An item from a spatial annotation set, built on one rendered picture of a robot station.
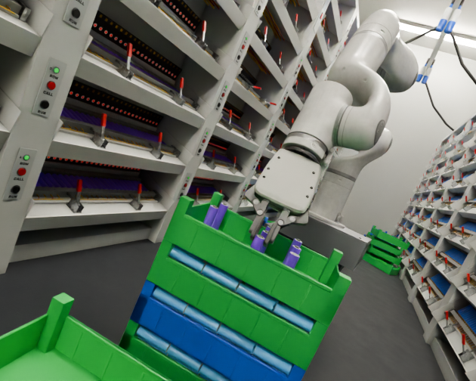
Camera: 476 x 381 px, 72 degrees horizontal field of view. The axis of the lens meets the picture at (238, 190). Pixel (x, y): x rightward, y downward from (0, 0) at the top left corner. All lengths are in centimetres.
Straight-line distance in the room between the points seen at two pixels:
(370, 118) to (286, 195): 19
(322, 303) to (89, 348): 33
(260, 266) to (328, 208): 82
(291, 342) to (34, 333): 36
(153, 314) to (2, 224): 44
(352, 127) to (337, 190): 73
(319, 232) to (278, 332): 69
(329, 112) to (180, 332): 46
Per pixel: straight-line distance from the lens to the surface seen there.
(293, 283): 53
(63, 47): 84
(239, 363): 60
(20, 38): 79
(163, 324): 62
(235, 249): 54
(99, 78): 92
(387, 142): 136
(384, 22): 90
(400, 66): 101
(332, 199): 132
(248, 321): 57
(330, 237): 120
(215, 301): 57
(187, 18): 138
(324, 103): 64
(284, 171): 58
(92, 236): 119
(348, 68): 74
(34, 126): 84
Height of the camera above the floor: 52
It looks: 8 degrees down
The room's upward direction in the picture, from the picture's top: 24 degrees clockwise
